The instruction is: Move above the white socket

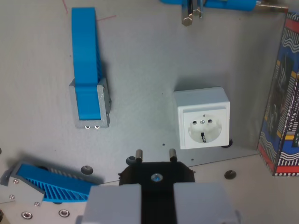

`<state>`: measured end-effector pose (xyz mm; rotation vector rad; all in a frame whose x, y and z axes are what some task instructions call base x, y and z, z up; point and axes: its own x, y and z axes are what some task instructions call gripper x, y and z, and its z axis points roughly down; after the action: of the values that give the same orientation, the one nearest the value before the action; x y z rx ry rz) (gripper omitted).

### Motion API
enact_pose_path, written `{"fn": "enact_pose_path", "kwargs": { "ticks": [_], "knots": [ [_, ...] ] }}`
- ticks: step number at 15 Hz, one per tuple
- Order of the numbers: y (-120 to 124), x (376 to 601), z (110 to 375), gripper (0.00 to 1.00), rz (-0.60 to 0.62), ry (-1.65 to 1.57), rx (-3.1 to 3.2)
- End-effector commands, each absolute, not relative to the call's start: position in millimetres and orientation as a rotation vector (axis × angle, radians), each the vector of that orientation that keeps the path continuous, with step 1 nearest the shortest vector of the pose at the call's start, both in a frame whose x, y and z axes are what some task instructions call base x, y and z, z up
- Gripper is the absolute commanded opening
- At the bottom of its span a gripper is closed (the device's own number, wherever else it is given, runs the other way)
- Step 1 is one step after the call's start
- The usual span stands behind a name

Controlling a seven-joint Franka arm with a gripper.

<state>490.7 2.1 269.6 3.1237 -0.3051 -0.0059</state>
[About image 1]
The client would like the colourful patterned cardboard box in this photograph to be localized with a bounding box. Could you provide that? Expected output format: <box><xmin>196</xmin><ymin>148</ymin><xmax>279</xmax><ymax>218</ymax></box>
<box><xmin>256</xmin><ymin>11</ymin><xmax>299</xmax><ymax>177</ymax></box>

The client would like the black plug with metal pins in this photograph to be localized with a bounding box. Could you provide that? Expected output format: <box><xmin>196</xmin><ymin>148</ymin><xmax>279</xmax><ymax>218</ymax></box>
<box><xmin>118</xmin><ymin>148</ymin><xmax>196</xmax><ymax>224</ymax></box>

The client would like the grey bracket with screws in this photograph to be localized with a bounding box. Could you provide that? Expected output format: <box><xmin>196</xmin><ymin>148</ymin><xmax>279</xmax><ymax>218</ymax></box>
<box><xmin>0</xmin><ymin>160</ymin><xmax>45</xmax><ymax>207</ymax></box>

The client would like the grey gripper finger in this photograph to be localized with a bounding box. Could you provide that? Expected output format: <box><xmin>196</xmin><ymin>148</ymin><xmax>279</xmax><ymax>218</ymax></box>
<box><xmin>76</xmin><ymin>183</ymin><xmax>142</xmax><ymax>224</ymax></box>
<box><xmin>173</xmin><ymin>182</ymin><xmax>242</xmax><ymax>224</ymax></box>

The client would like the grey bracket with two holes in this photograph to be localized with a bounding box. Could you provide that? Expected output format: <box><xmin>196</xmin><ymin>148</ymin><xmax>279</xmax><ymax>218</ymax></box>
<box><xmin>69</xmin><ymin>77</ymin><xmax>113</xmax><ymax>130</ymax></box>

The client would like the blue ribbed plastic wedge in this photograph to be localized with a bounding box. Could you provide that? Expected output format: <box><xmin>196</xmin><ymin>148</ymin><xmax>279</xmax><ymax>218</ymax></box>
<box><xmin>17</xmin><ymin>163</ymin><xmax>99</xmax><ymax>203</ymax></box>

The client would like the metal rod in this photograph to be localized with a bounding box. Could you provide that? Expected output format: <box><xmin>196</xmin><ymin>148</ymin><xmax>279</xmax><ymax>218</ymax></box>
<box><xmin>256</xmin><ymin>0</ymin><xmax>289</xmax><ymax>13</ymax></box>

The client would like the white wall socket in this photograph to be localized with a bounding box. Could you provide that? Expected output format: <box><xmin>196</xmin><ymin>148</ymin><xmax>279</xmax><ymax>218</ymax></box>
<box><xmin>172</xmin><ymin>86</ymin><xmax>231</xmax><ymax>150</ymax></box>

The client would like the thin metal hex key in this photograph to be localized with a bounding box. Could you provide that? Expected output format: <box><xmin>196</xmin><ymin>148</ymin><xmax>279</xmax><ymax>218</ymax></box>
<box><xmin>192</xmin><ymin>0</ymin><xmax>203</xmax><ymax>18</ymax></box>

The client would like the thick metal hex key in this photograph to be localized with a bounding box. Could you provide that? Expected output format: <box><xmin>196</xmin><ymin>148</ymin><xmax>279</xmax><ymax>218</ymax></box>
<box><xmin>181</xmin><ymin>0</ymin><xmax>193</xmax><ymax>27</ymax></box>

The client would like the long blue plastic lever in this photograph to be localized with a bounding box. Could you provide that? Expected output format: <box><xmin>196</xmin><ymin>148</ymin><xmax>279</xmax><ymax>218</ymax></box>
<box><xmin>71</xmin><ymin>7</ymin><xmax>104</xmax><ymax>121</ymax></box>

